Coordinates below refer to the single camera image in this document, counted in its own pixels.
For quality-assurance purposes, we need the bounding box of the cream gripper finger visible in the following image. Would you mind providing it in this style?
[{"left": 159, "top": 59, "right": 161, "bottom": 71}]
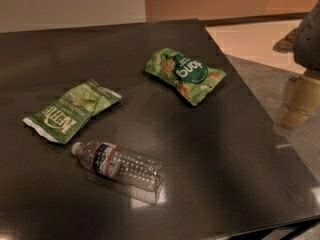
[{"left": 279, "top": 76, "right": 320, "bottom": 130}]

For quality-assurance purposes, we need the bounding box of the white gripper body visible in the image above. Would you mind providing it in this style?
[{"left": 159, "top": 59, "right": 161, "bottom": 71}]
[{"left": 302, "top": 69, "right": 320, "bottom": 84}]

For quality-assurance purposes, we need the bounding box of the clear plastic water bottle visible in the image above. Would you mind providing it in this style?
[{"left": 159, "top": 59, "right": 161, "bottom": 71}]
[{"left": 71, "top": 141, "right": 163, "bottom": 204}]

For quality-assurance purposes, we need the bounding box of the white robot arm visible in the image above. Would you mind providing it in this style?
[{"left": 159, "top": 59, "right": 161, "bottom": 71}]
[{"left": 273, "top": 0, "right": 320, "bottom": 130}]

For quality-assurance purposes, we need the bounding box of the green snack bag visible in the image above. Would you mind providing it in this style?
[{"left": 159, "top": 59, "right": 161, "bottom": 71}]
[{"left": 145, "top": 48, "right": 226, "bottom": 106}]

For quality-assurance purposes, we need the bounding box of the green Kettle chip bag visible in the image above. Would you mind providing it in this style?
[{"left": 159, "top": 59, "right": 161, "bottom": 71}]
[{"left": 23, "top": 80, "right": 122, "bottom": 144}]

